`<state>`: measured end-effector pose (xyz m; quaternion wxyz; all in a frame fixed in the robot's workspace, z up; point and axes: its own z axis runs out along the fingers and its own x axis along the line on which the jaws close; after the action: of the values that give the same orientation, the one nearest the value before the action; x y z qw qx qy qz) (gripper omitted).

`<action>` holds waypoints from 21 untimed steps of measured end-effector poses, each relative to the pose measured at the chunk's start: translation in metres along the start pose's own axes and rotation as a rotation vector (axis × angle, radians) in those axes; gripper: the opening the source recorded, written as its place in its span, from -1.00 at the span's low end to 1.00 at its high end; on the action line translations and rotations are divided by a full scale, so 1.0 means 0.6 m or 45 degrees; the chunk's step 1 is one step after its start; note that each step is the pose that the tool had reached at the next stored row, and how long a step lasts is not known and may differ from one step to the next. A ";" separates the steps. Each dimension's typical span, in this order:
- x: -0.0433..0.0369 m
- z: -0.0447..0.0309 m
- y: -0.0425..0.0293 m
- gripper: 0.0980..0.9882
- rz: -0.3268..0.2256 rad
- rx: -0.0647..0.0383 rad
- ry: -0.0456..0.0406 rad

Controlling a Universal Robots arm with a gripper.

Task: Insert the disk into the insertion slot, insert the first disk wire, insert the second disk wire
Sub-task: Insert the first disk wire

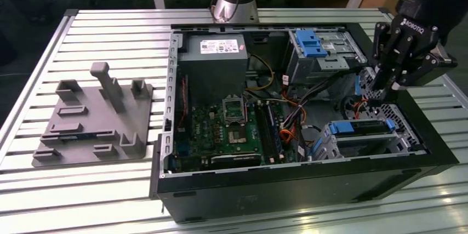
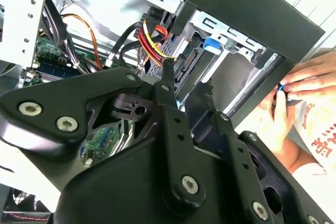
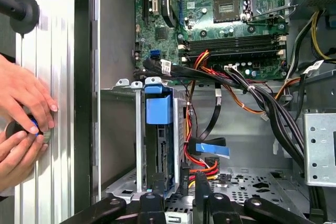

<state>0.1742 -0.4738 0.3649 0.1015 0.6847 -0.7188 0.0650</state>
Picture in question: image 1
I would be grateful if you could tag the metal disk bay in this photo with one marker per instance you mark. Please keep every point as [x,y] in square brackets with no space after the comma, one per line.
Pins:
[366,146]

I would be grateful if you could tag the black PC case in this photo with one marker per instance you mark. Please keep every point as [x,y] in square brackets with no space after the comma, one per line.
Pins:
[293,190]

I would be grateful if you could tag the CPU socket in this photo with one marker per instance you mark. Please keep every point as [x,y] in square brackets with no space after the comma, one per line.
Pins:
[234,108]

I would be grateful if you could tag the square chipset chip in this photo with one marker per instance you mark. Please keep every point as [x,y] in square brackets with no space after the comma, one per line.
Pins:
[237,137]

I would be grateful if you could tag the grey parts rack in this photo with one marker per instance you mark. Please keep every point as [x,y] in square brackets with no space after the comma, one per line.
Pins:
[95,124]

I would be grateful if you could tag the black table corner cap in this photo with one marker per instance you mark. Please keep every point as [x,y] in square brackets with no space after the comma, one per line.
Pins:
[71,12]
[385,10]

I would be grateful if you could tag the blue drive carrier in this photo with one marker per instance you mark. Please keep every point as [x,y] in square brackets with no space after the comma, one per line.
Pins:
[310,45]

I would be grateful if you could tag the black power supply unit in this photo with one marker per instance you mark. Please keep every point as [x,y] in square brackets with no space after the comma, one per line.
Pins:
[213,75]

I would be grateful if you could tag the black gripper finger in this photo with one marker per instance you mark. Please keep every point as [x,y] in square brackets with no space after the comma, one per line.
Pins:
[421,72]
[381,53]

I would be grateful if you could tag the metal drive cage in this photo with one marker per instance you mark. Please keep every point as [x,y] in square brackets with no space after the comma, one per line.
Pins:
[337,64]

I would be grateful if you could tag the black graphics card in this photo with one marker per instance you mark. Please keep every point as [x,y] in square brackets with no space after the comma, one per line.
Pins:
[234,160]

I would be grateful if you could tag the hard disk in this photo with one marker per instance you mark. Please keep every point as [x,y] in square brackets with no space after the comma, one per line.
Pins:
[366,127]

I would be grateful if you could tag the green motherboard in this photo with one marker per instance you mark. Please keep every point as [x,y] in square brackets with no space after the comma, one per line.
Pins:
[209,132]

